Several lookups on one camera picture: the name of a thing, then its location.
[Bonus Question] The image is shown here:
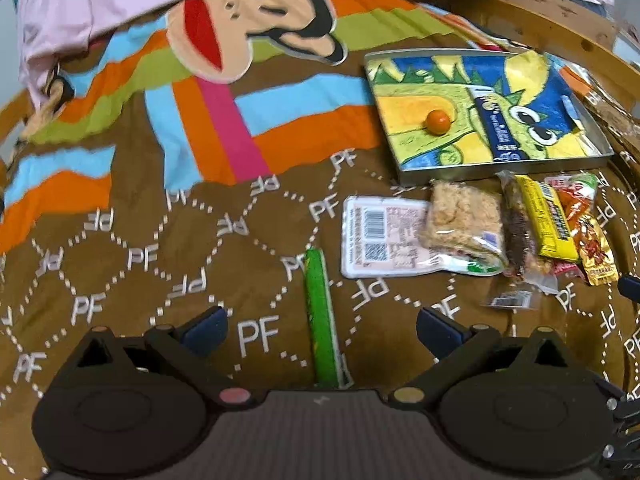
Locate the gold foil snack packet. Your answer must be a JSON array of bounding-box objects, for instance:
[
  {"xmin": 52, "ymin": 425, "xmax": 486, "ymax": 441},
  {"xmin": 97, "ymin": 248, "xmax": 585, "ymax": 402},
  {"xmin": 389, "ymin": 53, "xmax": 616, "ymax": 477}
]
[{"xmin": 572, "ymin": 212, "xmax": 620, "ymax": 286}]

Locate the dark jerky clear packet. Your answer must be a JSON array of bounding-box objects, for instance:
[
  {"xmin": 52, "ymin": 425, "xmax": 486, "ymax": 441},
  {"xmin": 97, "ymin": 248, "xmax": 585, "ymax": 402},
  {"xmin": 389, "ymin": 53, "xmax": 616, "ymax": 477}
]
[{"xmin": 482, "ymin": 281, "xmax": 542, "ymax": 310}]

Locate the yellow snack bar packet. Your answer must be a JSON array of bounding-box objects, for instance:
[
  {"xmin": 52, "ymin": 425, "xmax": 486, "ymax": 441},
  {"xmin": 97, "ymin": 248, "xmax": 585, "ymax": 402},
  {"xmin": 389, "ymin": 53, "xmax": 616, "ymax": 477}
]
[{"xmin": 514, "ymin": 174, "xmax": 579, "ymax": 263}]

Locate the mixed nut bar packet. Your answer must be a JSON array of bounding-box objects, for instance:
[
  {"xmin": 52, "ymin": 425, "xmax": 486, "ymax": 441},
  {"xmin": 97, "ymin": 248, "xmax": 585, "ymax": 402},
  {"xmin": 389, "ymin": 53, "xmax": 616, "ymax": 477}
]
[{"xmin": 497, "ymin": 170, "xmax": 558, "ymax": 295}]

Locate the rice cracker clear packet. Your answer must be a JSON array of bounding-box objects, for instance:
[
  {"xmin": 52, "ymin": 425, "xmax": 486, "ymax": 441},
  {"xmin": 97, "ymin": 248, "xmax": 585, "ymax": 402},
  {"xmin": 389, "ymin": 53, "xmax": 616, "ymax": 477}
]
[{"xmin": 419, "ymin": 180, "xmax": 508, "ymax": 268}]

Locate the green sausage stick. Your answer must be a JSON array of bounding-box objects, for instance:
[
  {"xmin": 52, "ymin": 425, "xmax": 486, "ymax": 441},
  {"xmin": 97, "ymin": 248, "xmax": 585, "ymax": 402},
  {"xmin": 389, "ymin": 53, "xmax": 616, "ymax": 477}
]
[{"xmin": 304, "ymin": 248, "xmax": 352, "ymax": 390}]

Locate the white spicy bean packet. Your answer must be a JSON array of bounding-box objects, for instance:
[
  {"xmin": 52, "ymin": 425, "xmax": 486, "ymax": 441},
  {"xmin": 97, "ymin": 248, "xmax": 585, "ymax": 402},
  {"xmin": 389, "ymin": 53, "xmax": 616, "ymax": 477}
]
[{"xmin": 341, "ymin": 196, "xmax": 503, "ymax": 278}]

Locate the blue calcium stick packet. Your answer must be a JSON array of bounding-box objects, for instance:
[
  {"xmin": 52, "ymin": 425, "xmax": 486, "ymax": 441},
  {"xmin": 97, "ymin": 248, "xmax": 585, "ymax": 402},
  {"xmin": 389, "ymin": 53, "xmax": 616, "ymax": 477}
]
[{"xmin": 468, "ymin": 86, "xmax": 525, "ymax": 162}]

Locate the orange mandarin fruit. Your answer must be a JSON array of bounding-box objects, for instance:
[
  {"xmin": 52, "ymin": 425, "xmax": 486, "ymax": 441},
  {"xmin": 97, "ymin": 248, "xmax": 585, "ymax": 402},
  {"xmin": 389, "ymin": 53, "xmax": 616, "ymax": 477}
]
[{"xmin": 425, "ymin": 110, "xmax": 451, "ymax": 136}]

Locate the orange chicken snack packet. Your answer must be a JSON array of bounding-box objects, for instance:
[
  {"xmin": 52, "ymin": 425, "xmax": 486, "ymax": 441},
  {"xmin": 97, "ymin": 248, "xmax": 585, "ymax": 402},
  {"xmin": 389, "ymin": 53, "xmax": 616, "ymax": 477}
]
[{"xmin": 544, "ymin": 172, "xmax": 599, "ymax": 231}]

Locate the grey metal tray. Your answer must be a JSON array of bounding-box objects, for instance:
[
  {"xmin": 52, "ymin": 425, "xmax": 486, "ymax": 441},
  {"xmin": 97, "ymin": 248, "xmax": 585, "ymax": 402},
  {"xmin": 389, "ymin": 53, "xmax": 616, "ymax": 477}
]
[{"xmin": 363, "ymin": 46, "xmax": 615, "ymax": 188}]

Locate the dinosaur print cloth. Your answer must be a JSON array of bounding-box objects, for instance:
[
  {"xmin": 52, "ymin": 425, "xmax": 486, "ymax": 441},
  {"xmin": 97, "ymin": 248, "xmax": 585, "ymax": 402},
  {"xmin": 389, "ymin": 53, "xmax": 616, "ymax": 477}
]
[{"xmin": 368, "ymin": 49, "xmax": 604, "ymax": 170}]

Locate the wooden bed rail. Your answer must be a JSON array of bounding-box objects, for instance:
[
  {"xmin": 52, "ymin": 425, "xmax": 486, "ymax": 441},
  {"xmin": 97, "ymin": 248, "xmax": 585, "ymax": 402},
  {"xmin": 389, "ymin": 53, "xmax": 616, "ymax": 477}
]
[{"xmin": 461, "ymin": 0, "xmax": 639, "ymax": 112}]

